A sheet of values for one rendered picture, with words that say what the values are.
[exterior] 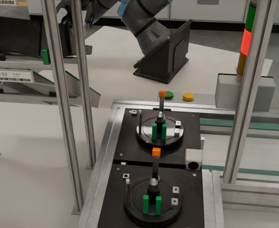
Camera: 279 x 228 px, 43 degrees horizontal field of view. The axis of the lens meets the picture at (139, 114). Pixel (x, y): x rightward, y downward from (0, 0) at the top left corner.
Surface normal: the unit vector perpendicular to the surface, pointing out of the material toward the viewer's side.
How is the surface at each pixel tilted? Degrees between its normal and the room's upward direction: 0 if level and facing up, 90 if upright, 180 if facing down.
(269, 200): 90
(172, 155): 0
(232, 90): 90
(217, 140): 0
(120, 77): 0
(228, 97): 90
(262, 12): 90
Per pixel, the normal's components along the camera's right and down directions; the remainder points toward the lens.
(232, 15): -0.11, 0.60
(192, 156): 0.00, -0.80
